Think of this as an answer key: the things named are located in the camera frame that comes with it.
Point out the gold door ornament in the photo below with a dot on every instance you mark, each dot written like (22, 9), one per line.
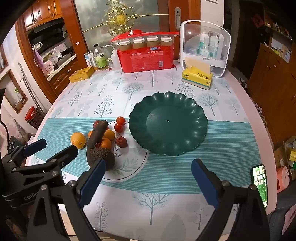
(119, 18)

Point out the overripe dark banana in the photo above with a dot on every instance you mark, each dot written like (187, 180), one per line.
(97, 134)

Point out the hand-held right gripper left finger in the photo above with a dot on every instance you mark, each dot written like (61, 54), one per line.
(92, 183)

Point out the large wrinkled yellow orange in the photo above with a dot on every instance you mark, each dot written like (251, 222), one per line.
(78, 139)

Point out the cardboard box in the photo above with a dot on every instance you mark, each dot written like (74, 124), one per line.
(281, 153)

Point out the red paper cup bag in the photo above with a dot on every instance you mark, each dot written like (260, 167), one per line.
(145, 60)

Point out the blue white small box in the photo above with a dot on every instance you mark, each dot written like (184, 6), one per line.
(88, 59)

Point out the white squeeze bottle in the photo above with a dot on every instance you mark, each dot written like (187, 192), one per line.
(113, 60)

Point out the pink container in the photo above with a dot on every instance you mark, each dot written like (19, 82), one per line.
(283, 178)

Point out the green label glass bottle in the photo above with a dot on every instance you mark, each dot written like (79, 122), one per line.
(100, 60)

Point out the small yellow orange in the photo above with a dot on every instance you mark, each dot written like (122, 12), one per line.
(110, 134)

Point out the pink kitchen appliance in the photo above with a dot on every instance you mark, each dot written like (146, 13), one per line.
(48, 66)

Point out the purple hanging bag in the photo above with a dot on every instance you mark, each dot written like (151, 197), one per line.
(38, 58)

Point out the smartphone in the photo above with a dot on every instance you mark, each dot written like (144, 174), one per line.
(260, 183)

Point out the white medicine bottle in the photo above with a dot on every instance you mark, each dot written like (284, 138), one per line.
(214, 45)

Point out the wooden side cabinet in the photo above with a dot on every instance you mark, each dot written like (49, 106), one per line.
(270, 88)

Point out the dark green scalloped plate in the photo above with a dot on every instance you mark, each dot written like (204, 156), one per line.
(168, 129)

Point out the orange mandarin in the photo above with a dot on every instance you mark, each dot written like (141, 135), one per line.
(90, 134)
(106, 143)

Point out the red cherry tomato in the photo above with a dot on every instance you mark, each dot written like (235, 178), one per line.
(118, 127)
(96, 123)
(120, 120)

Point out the dark avocado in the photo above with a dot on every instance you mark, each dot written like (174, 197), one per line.
(101, 156)

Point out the yellow tissue pack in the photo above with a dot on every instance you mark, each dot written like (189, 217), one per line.
(196, 77)

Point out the white clear storage box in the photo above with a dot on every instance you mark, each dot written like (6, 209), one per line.
(222, 46)

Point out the yellow tin box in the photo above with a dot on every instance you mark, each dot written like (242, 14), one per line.
(81, 74)

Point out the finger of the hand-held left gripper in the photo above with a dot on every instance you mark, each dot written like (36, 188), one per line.
(34, 146)
(67, 154)

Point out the teal label white bottle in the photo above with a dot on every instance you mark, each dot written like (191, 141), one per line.
(204, 45)

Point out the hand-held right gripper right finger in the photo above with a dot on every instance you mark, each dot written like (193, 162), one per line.
(205, 183)

